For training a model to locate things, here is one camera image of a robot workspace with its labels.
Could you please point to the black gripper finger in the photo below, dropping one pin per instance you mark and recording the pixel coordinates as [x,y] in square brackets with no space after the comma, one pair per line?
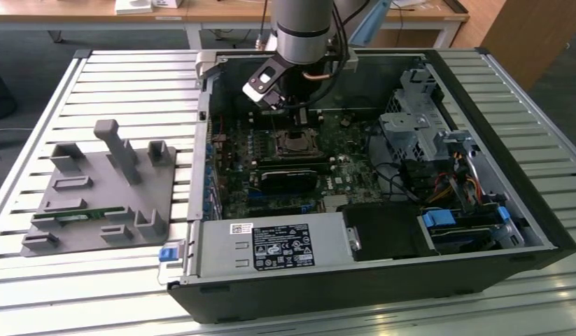
[303,119]

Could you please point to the CPU socket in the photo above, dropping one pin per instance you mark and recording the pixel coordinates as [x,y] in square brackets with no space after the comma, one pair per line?
[275,154]

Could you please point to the black graphics card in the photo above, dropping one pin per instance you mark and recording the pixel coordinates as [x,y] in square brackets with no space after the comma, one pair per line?
[287,180]

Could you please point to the green motherboard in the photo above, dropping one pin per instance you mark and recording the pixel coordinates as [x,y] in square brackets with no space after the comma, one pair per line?
[352,175]

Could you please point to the silver metal drive cage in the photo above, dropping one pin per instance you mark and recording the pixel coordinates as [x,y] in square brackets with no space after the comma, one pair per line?
[408,136]

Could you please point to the small silver heat sink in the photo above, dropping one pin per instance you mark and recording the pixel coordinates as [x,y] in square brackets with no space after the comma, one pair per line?
[335,203]

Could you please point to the silver power supply unit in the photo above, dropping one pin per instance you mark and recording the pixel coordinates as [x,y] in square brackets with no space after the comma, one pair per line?
[212,241]

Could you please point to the blue disk carrier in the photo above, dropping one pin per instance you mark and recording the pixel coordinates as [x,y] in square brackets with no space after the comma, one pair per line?
[438,218]

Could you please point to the white box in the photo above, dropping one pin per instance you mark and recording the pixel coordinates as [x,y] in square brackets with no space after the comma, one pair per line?
[134,7]

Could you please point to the blue case latch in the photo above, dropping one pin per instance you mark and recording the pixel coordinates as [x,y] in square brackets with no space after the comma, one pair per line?
[171,253]

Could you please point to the black open PC case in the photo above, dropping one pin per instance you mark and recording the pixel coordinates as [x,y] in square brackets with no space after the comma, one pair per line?
[315,294]

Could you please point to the small blue clip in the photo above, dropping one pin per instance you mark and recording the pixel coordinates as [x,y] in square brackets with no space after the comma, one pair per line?
[503,214]

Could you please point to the green RAM stick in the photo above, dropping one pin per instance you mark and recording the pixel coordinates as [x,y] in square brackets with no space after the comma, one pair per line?
[100,212]

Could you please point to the wooden desk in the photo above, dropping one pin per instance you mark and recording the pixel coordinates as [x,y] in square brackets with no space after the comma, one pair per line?
[82,15]

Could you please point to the wooden cabinet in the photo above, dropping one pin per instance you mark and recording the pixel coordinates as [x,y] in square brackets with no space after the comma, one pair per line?
[535,38]

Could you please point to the grey parts rack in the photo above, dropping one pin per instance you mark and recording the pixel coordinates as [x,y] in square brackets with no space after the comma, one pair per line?
[96,217]

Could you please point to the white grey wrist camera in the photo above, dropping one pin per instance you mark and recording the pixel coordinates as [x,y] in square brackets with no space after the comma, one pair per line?
[266,84]

